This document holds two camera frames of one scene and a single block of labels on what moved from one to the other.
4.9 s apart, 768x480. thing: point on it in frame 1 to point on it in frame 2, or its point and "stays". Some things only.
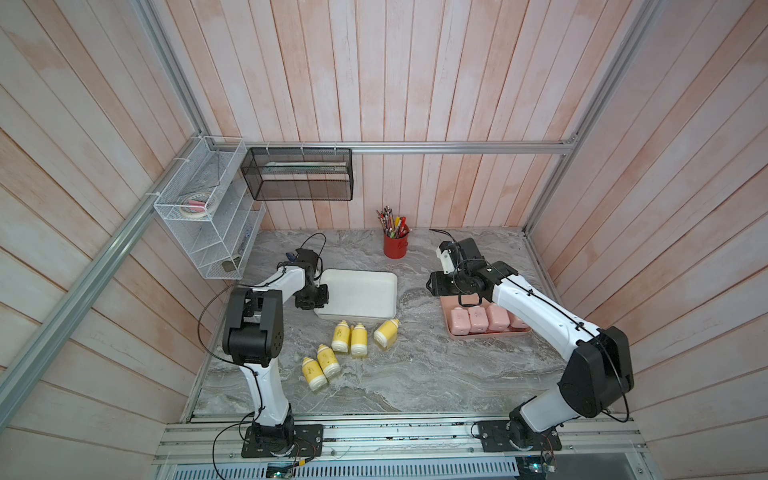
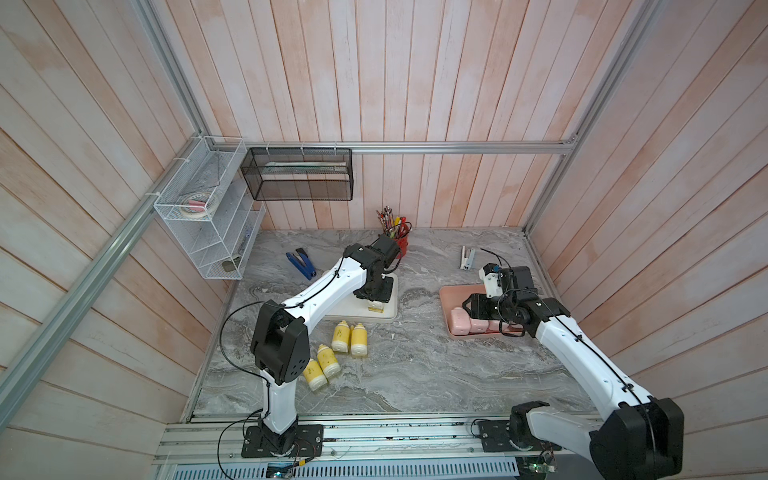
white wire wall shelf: (210, 208) stays
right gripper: (436, 288) to (477, 309)
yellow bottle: (359, 340) stays
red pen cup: (395, 248) stays
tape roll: (199, 204) stays
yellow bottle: (387, 333) to (376, 306)
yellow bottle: (341, 339) stays
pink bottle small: (460, 321) stays
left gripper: (323, 298) to (383, 296)
